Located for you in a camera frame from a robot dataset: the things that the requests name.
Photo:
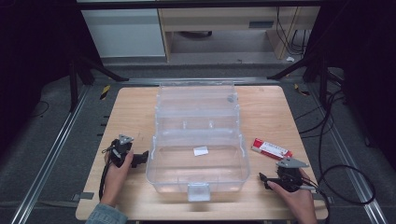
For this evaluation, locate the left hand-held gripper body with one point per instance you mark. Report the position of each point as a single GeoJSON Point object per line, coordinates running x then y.
{"type": "Point", "coordinates": [120, 149]}

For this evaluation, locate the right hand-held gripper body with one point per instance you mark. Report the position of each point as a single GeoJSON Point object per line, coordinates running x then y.
{"type": "Point", "coordinates": [291, 175]}

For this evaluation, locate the clear plastic storage box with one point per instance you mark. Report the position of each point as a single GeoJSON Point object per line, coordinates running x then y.
{"type": "Point", "coordinates": [199, 169]}

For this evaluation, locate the person's right hand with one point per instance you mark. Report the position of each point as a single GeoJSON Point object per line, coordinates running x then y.
{"type": "Point", "coordinates": [299, 202]}

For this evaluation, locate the person's left hand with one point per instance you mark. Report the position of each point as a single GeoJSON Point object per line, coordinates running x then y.
{"type": "Point", "coordinates": [115, 183]}

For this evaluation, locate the red and white packet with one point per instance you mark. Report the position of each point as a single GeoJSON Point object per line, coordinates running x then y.
{"type": "Point", "coordinates": [271, 149]}

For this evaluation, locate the white paper label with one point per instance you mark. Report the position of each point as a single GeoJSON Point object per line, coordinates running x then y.
{"type": "Point", "coordinates": [200, 151]}

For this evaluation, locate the yellow and black tape strip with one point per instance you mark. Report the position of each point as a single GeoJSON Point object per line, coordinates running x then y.
{"type": "Point", "coordinates": [105, 92]}
{"type": "Point", "coordinates": [302, 90]}

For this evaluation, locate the grey tape piece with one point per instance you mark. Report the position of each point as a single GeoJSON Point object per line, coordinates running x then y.
{"type": "Point", "coordinates": [83, 196]}

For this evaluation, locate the black metal stand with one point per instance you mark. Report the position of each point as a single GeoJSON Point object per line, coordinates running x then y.
{"type": "Point", "coordinates": [314, 67]}
{"type": "Point", "coordinates": [73, 90]}

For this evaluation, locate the white cabinet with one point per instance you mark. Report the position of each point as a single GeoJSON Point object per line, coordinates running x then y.
{"type": "Point", "coordinates": [124, 32]}

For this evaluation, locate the small white scrap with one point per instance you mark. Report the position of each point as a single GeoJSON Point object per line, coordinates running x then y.
{"type": "Point", "coordinates": [290, 58]}

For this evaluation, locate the wooden desk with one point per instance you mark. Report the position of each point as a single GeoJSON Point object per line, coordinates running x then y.
{"type": "Point", "coordinates": [218, 18]}

